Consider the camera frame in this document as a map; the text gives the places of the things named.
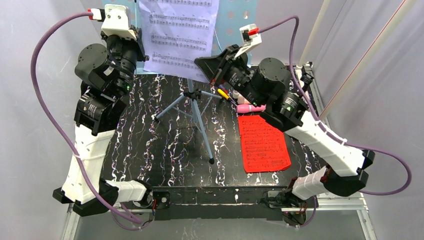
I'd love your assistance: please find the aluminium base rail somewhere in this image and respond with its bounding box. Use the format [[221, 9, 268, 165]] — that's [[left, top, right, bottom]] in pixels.
[[61, 62, 378, 240]]

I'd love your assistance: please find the beige toy microphone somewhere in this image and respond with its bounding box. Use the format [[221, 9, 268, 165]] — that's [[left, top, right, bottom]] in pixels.
[[237, 95, 249, 105]]

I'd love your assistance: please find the white PVC pipe frame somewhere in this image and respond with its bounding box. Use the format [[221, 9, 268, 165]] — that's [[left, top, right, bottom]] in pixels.
[[231, 0, 332, 100]]

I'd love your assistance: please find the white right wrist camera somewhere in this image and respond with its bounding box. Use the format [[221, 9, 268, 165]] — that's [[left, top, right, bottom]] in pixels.
[[233, 23, 262, 60]]

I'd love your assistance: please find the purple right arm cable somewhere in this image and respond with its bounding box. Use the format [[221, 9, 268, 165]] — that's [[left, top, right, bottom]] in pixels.
[[256, 14, 413, 228]]

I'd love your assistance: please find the pink toy microphone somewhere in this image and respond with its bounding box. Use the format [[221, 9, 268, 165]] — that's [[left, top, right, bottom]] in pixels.
[[236, 104, 266, 114]]

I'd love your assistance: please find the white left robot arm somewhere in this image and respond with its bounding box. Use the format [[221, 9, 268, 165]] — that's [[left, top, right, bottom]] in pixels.
[[52, 26, 153, 217]]

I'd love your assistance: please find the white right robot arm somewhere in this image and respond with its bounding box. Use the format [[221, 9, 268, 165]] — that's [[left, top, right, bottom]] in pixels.
[[194, 44, 375, 203]]

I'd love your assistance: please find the red sheet music page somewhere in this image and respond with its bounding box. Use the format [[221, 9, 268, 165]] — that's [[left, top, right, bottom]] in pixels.
[[238, 115, 292, 173]]

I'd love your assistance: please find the lavender sheet music page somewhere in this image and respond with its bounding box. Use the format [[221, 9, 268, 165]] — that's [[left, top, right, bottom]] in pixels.
[[138, 0, 220, 83]]

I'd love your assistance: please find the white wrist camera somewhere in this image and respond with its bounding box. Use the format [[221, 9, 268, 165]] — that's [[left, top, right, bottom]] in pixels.
[[233, 23, 262, 60], [87, 4, 138, 41]]

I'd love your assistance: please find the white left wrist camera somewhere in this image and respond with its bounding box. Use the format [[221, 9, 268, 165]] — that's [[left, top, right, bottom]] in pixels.
[[87, 4, 138, 41]]

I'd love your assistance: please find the light blue music stand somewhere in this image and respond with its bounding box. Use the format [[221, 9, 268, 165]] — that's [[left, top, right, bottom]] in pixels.
[[127, 0, 259, 166]]

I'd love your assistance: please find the white diagonal pole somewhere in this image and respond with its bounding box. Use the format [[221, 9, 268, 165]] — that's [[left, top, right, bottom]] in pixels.
[[319, 0, 417, 121]]

